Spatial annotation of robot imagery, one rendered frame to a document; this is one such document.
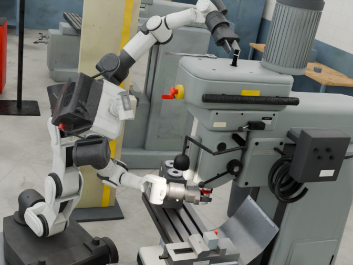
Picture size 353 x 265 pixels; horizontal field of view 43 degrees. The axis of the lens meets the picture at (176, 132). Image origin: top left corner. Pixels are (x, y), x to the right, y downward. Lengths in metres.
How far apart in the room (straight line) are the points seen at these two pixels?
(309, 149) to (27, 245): 1.75
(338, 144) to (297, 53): 0.41
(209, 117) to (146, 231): 2.28
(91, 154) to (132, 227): 2.08
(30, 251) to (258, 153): 1.46
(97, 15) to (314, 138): 2.13
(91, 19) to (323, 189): 2.10
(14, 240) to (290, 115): 1.75
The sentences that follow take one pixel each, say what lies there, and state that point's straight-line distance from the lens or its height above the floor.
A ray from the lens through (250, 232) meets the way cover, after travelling 2.45.
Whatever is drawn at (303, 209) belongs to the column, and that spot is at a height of 1.25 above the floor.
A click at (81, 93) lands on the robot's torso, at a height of 1.66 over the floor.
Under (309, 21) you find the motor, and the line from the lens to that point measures 1.97.
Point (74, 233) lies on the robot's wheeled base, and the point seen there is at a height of 0.57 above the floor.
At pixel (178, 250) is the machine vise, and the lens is 2.17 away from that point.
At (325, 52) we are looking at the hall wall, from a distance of 7.97.
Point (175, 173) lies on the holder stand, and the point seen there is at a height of 1.15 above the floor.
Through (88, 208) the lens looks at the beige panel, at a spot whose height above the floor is 0.03.
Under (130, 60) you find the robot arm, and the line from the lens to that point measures 2.16.
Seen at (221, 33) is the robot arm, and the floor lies 2.01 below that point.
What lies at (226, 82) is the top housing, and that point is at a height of 1.85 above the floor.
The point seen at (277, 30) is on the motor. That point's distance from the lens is 1.99.
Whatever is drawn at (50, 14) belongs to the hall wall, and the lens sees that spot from 10.88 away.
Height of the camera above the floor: 2.33
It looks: 23 degrees down
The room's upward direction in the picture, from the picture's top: 10 degrees clockwise
